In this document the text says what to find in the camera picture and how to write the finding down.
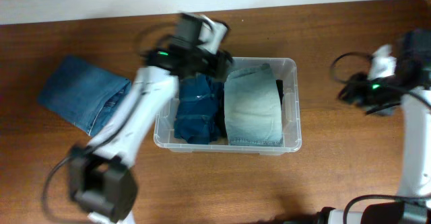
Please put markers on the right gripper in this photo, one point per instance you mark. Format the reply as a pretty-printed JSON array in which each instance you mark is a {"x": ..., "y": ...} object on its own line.
[{"x": 357, "y": 91}]

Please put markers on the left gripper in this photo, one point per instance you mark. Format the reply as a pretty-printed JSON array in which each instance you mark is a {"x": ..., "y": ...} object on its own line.
[{"x": 209, "y": 66}]

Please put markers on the teal taped garment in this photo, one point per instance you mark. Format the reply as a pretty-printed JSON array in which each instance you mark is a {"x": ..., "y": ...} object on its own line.
[{"x": 200, "y": 98}]

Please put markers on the small black taped garment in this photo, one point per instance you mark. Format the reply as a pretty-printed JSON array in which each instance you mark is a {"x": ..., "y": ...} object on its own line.
[{"x": 220, "y": 122}]

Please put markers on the light blue jeans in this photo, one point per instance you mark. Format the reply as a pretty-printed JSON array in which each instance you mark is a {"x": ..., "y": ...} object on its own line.
[{"x": 252, "y": 108}]

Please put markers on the large black taped garment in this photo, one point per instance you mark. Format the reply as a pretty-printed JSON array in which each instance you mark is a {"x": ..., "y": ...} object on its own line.
[{"x": 279, "y": 84}]

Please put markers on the dark blue jeans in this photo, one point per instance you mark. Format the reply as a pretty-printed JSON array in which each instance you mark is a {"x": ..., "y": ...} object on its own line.
[{"x": 84, "y": 95}]

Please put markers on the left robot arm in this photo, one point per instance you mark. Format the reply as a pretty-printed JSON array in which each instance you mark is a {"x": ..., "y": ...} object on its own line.
[{"x": 100, "y": 177}]

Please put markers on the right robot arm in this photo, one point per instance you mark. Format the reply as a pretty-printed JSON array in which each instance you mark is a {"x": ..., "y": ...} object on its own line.
[{"x": 402, "y": 81}]

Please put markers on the clear plastic storage bin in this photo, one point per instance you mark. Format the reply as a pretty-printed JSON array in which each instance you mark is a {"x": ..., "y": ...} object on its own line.
[{"x": 284, "y": 69}]

